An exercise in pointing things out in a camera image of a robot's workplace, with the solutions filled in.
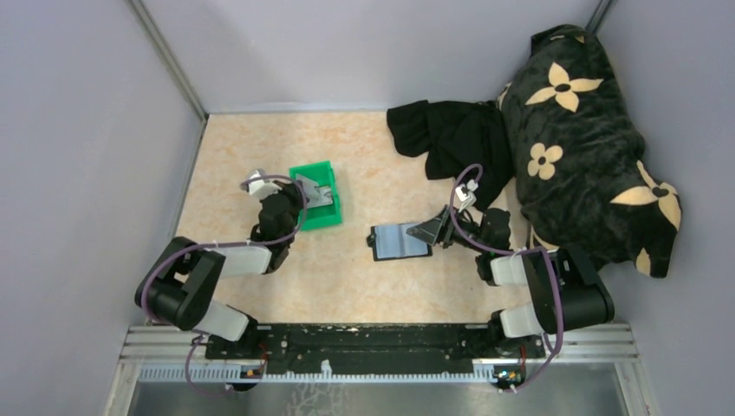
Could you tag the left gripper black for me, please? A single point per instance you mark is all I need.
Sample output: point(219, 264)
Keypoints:
point(293, 191)

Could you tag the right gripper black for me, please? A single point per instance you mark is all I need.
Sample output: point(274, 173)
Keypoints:
point(439, 230)

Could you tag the white credit card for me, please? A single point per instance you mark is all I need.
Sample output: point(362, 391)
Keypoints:
point(326, 196)

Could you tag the green plastic bin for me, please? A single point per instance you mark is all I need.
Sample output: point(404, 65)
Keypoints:
point(323, 208)

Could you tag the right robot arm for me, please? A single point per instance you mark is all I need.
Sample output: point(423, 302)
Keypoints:
point(566, 291)

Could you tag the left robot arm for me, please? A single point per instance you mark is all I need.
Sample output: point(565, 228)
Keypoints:
point(179, 289)

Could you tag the black cloth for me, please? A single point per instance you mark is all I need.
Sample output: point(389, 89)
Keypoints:
point(455, 135)

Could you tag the black floral blanket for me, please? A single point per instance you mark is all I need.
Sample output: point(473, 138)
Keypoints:
point(578, 157)

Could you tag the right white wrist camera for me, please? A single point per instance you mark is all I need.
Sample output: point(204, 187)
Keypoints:
point(465, 194)

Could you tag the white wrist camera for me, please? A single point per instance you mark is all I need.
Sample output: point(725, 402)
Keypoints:
point(465, 194)
point(259, 185)

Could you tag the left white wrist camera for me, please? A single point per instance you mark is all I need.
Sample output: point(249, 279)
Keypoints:
point(259, 185)

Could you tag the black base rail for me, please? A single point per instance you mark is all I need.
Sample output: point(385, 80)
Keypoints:
point(361, 349)

